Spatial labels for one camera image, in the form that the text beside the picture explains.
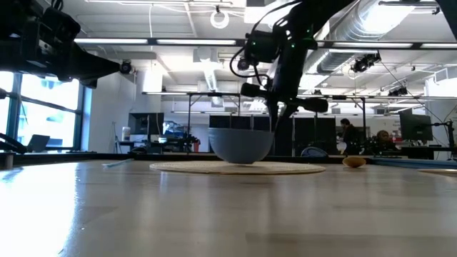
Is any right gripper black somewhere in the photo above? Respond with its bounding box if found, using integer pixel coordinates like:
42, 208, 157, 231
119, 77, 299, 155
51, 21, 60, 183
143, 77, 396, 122
241, 39, 328, 132

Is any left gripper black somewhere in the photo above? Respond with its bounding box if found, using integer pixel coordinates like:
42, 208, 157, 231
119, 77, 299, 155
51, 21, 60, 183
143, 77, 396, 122
19, 5, 121, 89

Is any grey bowl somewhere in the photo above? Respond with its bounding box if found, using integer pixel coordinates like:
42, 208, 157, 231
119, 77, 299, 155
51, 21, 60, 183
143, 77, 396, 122
208, 127, 275, 165

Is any round woven straw placemat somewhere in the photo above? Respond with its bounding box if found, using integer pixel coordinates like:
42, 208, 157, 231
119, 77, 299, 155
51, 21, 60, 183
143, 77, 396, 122
149, 160, 326, 176

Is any person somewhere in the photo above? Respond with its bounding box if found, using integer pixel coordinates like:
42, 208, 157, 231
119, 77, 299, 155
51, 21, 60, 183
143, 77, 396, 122
373, 130, 399, 153
338, 118, 360, 156

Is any black computer monitor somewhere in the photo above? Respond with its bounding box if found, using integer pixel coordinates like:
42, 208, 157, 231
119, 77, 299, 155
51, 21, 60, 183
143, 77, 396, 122
128, 112, 165, 136
398, 112, 434, 143

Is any small tan oval object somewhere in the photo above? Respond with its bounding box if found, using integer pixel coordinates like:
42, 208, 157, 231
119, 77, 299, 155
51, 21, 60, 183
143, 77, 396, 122
342, 156, 367, 168

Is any open laptop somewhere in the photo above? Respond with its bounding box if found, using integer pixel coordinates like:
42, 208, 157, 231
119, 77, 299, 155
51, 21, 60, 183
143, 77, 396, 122
26, 134, 51, 153

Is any black background rig frame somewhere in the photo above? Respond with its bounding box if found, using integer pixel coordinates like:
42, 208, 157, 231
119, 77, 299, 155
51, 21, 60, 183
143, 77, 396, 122
142, 91, 368, 154

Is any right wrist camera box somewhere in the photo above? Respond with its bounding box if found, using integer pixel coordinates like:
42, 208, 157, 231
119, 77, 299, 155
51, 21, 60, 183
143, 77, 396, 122
245, 30, 280, 64

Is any black ceiling-mounted camera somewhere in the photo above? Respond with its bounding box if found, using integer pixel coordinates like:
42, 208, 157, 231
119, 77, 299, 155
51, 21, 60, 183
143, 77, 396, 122
351, 51, 382, 74

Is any black aluminium table frame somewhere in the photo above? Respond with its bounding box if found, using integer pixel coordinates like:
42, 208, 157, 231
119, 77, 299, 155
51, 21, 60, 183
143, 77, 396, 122
0, 151, 457, 169

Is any silver ceiling air duct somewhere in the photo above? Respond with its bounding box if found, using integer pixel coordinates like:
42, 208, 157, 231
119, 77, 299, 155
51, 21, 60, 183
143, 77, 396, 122
306, 0, 442, 74

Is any white coiled cable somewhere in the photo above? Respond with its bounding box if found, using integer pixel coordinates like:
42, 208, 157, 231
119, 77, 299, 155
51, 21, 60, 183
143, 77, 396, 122
209, 9, 231, 30

